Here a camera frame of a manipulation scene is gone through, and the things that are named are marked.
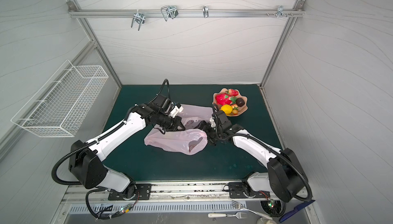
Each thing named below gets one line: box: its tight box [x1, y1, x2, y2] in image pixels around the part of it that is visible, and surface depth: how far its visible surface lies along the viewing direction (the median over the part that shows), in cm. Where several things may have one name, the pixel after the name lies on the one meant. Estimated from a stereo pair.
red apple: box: [227, 88, 239, 97], surface depth 109 cm
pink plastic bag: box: [144, 104, 214, 156], surface depth 75 cm
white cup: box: [256, 217, 277, 224], surface depth 67 cm
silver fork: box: [231, 199, 274, 220], surface depth 70 cm
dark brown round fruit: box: [235, 97, 245, 107], surface depth 105 cm
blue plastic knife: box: [278, 199, 316, 223], surface depth 70 cm
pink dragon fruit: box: [214, 93, 233, 106], surface depth 103 cm
